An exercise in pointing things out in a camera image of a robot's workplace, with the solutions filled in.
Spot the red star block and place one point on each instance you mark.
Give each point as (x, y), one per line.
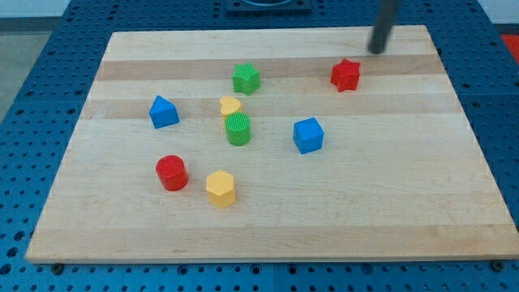
(345, 75)

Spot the yellow heart block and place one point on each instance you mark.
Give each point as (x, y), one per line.
(229, 105)

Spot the wooden board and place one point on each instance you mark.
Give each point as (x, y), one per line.
(400, 175)

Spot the green star block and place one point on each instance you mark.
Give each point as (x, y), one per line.
(246, 78)

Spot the red cylinder block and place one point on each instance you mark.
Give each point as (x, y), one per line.
(172, 173)

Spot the yellow hexagon block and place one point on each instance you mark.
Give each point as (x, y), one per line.
(220, 189)

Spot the green cylinder block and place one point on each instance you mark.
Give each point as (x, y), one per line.
(238, 129)

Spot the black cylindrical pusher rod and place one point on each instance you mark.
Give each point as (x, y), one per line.
(382, 27)

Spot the blue cube block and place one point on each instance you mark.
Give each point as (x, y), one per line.
(308, 135)

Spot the blue triangular prism block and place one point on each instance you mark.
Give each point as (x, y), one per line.
(163, 113)

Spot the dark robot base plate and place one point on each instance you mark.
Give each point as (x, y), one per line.
(242, 6)

